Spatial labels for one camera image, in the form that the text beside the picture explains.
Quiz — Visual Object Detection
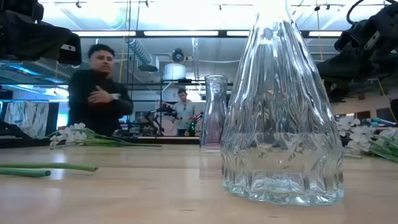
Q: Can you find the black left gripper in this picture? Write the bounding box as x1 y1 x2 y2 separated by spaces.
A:
0 0 82 65

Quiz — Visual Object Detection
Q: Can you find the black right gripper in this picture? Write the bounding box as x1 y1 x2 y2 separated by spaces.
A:
317 1 398 103

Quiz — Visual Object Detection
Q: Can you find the white artificial flower spray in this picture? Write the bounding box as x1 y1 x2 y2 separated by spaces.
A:
43 122 163 150
336 115 398 164

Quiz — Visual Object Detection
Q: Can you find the large ribbed clear glass vase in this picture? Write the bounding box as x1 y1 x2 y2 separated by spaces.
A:
220 0 345 207

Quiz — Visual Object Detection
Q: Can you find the slim clear glass vase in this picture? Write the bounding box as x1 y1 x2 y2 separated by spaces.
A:
200 74 229 154

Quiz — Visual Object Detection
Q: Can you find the pink tinted glass vase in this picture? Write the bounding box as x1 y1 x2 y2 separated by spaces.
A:
203 133 223 149

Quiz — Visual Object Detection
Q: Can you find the teal background tool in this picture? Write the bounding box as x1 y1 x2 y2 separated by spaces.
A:
362 116 397 127

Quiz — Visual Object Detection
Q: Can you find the white teal patterned cloth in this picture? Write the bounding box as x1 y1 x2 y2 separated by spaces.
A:
2 101 50 139

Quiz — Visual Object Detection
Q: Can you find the person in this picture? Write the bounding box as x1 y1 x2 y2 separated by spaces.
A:
67 43 135 138
169 88 197 137

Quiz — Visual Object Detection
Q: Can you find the black ceiling vent hood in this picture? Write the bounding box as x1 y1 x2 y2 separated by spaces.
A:
137 63 159 73

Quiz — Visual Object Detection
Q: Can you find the black ceiling light beam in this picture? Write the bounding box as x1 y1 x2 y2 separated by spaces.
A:
70 29 343 39

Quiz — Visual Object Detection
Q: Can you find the black metal rack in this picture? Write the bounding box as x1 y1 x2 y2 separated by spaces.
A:
159 78 201 138

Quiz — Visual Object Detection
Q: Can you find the white cylindrical tank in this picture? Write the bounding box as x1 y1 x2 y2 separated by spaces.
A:
163 63 188 81

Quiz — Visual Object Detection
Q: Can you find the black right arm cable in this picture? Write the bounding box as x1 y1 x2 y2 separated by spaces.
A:
346 0 374 26

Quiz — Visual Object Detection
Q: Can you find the silver flexible duct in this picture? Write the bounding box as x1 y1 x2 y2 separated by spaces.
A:
126 37 154 65

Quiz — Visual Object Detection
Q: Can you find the black hose reel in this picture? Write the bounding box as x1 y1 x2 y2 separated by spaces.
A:
171 48 188 64

